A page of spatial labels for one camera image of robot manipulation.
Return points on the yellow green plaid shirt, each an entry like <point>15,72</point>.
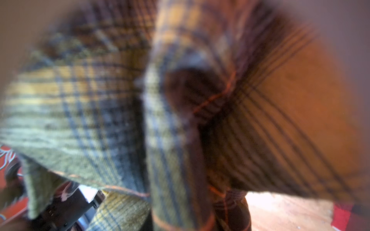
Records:
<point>175,110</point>

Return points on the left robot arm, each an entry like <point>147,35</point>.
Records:
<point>72,207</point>

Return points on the red black plaid shirt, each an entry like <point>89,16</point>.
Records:
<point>350,217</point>

